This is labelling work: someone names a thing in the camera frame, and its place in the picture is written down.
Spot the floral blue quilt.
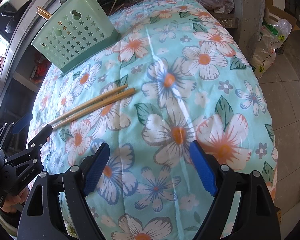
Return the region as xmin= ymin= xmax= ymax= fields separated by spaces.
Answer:
xmin=28 ymin=0 xmax=278 ymax=239

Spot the bamboo chopstick five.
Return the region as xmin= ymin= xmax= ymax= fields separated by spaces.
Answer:
xmin=37 ymin=6 xmax=52 ymax=17

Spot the green plastic utensil holder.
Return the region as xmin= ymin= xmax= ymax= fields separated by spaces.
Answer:
xmin=31 ymin=0 xmax=121 ymax=74

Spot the bamboo chopstick six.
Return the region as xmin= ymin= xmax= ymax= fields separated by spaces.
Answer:
xmin=36 ymin=11 xmax=50 ymax=20

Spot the rice sack bag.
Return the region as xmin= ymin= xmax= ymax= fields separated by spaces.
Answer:
xmin=250 ymin=18 xmax=292 ymax=79

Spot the bamboo chopstick one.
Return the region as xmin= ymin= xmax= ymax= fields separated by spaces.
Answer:
xmin=49 ymin=84 xmax=128 ymax=125

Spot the person left hand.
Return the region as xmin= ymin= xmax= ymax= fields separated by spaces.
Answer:
xmin=1 ymin=187 xmax=30 ymax=213

